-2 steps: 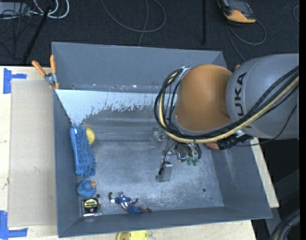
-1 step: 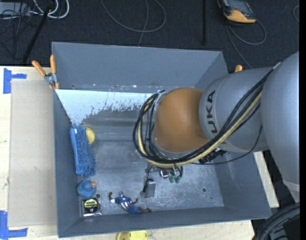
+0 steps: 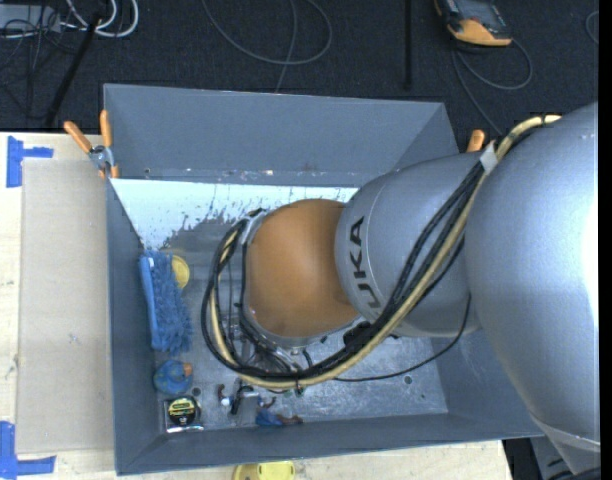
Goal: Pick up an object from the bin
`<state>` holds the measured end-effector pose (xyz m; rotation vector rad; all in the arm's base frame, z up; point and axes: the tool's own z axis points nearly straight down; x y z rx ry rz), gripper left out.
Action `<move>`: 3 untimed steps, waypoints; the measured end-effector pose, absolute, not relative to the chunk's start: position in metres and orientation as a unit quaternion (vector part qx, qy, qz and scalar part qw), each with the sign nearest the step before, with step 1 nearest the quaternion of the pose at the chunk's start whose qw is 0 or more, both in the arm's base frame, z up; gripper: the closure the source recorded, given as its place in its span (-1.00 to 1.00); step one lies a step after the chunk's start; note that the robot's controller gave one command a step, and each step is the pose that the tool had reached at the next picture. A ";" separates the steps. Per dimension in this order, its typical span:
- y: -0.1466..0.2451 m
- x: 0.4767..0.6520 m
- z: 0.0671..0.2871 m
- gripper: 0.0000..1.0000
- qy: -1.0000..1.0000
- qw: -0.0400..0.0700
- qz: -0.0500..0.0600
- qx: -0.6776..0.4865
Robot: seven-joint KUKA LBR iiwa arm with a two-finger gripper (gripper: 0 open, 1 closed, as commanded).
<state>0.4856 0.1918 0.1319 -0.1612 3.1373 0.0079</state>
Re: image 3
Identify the blue and brown toy figure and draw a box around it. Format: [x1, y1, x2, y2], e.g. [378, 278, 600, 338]
[255, 396, 305, 429]

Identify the yellow flat disc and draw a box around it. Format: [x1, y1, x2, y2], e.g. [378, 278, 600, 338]
[231, 460, 297, 480]

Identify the black and yellow tape measure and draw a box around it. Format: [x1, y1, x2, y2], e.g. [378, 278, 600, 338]
[162, 394, 206, 435]

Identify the blue toy duck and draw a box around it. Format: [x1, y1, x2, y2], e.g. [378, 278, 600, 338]
[152, 358, 195, 396]

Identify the blue scrub brush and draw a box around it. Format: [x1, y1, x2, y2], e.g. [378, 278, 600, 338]
[137, 249, 195, 355]

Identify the yellow round toy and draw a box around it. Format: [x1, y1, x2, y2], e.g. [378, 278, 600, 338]
[170, 254, 192, 290]

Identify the pale cardboard board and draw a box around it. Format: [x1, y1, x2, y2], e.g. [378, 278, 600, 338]
[14, 159, 118, 455]

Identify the grey metal bin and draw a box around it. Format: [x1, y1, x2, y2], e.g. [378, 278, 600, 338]
[101, 83, 548, 477]

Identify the black cylinder on white bracket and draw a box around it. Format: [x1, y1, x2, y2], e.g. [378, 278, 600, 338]
[216, 382, 251, 417]

